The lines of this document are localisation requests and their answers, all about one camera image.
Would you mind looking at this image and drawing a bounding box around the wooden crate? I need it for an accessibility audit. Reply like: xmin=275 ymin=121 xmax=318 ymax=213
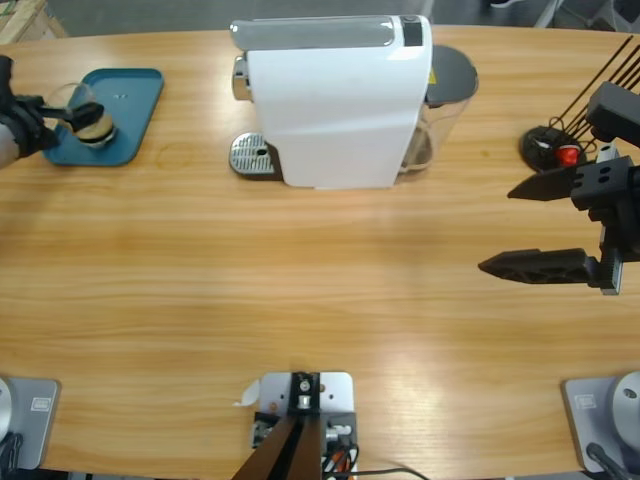
xmin=0 ymin=0 xmax=69 ymax=46

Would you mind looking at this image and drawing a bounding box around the arm base black cable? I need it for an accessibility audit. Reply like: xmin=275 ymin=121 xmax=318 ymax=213
xmin=0 ymin=432 xmax=24 ymax=471
xmin=584 ymin=442 xmax=632 ymax=480

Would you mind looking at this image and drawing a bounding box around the teal plastic tray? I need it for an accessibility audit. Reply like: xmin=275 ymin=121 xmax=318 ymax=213
xmin=40 ymin=67 xmax=166 ymax=168

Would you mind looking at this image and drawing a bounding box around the thin black cable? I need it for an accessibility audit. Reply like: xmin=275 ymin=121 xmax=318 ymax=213
xmin=349 ymin=466 xmax=431 ymax=480

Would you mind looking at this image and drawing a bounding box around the arm grey base plate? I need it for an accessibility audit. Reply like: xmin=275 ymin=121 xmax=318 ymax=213
xmin=0 ymin=377 xmax=62 ymax=471
xmin=562 ymin=370 xmax=640 ymax=474

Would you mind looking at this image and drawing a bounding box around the black wire capsule holder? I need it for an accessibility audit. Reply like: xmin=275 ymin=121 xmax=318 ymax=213
xmin=520 ymin=35 xmax=640 ymax=174

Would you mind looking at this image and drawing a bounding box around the orange and black cable bundle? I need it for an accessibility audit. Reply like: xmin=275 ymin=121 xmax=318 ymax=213
xmin=322 ymin=442 xmax=361 ymax=474

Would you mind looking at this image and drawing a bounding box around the white mounting block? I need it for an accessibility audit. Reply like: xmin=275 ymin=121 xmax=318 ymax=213
xmin=247 ymin=370 xmax=357 ymax=480

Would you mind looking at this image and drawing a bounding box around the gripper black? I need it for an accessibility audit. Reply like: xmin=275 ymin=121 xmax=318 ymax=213
xmin=477 ymin=155 xmax=640 ymax=297
xmin=0 ymin=94 xmax=105 ymax=160

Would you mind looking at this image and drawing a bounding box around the dark camera post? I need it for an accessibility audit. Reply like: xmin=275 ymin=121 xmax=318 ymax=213
xmin=232 ymin=372 xmax=324 ymax=480

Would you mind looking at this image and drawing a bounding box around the white metal frame leg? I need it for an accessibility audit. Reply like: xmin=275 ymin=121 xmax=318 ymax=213
xmin=532 ymin=0 xmax=566 ymax=29

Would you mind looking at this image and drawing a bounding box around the clear water tank dark lid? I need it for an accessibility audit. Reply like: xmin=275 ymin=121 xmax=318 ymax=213
xmin=397 ymin=43 xmax=480 ymax=184

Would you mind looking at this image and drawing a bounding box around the white tape tag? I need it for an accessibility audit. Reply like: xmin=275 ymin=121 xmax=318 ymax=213
xmin=232 ymin=378 xmax=262 ymax=409

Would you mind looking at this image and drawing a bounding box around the clear glass cup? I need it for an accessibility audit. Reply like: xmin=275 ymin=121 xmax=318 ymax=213
xmin=49 ymin=81 xmax=119 ymax=150

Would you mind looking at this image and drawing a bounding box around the white capsule coffee machine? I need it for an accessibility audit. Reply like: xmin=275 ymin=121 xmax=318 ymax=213
xmin=228 ymin=13 xmax=434 ymax=191

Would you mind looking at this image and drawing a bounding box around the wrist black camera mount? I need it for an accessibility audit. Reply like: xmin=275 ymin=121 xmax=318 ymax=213
xmin=585 ymin=81 xmax=640 ymax=149
xmin=0 ymin=54 xmax=15 ymax=99

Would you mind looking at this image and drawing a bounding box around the dark chair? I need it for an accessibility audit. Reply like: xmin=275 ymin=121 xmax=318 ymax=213
xmin=610 ymin=0 xmax=640 ymax=35

